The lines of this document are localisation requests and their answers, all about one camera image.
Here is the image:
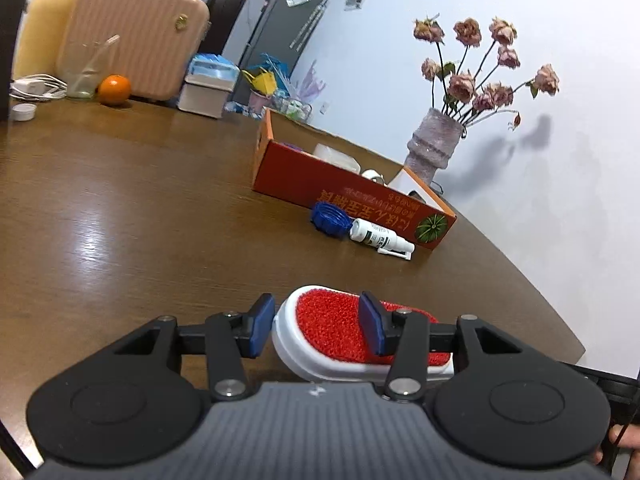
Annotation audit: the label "pink ribbed suitcase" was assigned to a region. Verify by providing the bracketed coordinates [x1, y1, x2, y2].
[56, 0, 211, 103]

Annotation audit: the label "yellow bottle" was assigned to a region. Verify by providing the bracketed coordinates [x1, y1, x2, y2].
[15, 0, 93, 81]

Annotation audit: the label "dried pink flowers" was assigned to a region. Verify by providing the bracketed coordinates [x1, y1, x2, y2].
[412, 16, 561, 131]

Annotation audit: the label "clear glass with straw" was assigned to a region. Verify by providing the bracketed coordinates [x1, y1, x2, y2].
[65, 35, 121, 100]

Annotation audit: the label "person's right hand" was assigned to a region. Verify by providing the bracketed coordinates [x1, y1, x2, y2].
[589, 424, 640, 467]

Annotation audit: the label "white spray bottle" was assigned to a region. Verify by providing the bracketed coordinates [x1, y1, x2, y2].
[348, 218, 416, 261]

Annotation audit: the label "grey refrigerator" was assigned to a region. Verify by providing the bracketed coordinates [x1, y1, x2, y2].
[240, 0, 331, 106]

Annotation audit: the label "orange fruit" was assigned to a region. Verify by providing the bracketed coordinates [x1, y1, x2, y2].
[97, 75, 132, 107]

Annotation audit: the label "blue gear-shaped cap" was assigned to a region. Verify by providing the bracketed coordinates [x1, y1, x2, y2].
[310, 201, 353, 241]

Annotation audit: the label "wire rack with bottles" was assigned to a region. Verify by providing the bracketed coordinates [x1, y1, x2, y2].
[225, 91, 313, 122]

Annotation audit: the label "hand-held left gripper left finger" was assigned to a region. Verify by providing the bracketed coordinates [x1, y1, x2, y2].
[112, 294, 276, 402]

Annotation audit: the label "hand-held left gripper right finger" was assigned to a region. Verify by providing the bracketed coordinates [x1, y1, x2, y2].
[359, 291, 523, 402]

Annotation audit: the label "white plastic box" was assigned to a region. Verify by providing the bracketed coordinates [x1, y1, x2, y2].
[314, 143, 361, 173]

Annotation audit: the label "pink textured vase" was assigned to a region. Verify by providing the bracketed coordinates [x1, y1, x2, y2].
[404, 108, 463, 186]

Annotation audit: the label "yellow and blue bag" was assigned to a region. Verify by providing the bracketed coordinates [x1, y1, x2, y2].
[242, 55, 291, 111]

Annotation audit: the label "red and white lint brush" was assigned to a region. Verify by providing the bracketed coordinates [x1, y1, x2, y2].
[272, 285, 456, 383]

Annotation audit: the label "red cardboard box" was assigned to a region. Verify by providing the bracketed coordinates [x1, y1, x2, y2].
[252, 108, 457, 251]

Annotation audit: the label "purple paper decoration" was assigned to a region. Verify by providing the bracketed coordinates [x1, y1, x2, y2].
[292, 60, 326, 106]

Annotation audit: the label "blue tissue pack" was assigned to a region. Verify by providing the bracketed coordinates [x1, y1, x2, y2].
[187, 54, 238, 88]

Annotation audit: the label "white charger cable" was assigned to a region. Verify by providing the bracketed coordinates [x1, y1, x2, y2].
[10, 74, 68, 102]

